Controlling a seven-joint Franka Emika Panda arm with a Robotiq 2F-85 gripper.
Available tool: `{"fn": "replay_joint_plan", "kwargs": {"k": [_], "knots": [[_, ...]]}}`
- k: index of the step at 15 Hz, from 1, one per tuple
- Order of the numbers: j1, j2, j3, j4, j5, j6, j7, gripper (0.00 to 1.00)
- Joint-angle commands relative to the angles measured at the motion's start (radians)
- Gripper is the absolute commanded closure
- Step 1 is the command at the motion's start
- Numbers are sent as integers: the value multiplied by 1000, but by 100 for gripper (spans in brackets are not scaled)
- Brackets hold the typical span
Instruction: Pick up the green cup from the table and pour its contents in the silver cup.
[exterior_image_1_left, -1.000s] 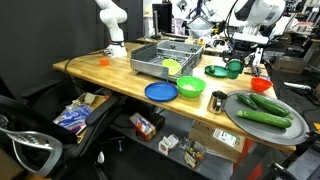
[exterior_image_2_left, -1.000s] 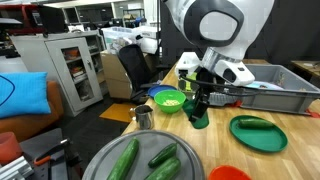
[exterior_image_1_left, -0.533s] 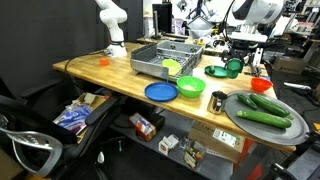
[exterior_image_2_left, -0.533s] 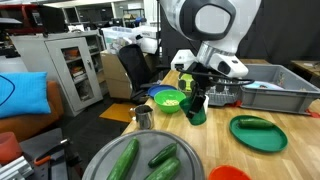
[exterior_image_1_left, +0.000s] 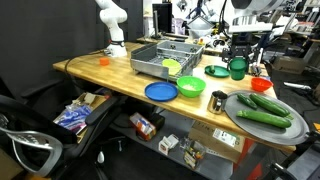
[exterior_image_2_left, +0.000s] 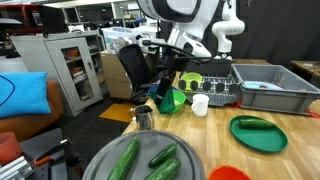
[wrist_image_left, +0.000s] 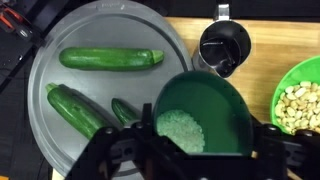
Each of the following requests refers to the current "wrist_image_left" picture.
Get green zucchini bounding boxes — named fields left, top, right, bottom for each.
left=45, top=82, right=116, bottom=140
left=58, top=46, right=165, bottom=72

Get black metal cup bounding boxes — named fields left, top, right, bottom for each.
left=193, top=3, right=253, bottom=79

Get small dark green cucumber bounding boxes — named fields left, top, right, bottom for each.
left=111, top=97, right=141, bottom=126

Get pale peanuts heap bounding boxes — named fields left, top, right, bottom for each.
left=274, top=80, right=320, bottom=134

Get dark green scoop bowl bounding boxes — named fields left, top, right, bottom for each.
left=152, top=70, right=254, bottom=157

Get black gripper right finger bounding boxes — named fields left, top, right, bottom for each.
left=249, top=114, right=268, bottom=156

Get white grains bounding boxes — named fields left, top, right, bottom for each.
left=156, top=109, right=206, bottom=154

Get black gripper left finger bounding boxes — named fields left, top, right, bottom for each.
left=141, top=103, right=154, bottom=133

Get bright green plastic bowl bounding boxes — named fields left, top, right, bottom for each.
left=269, top=55, right=320, bottom=136

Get grey round tray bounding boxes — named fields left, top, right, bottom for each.
left=27, top=0, right=194, bottom=178

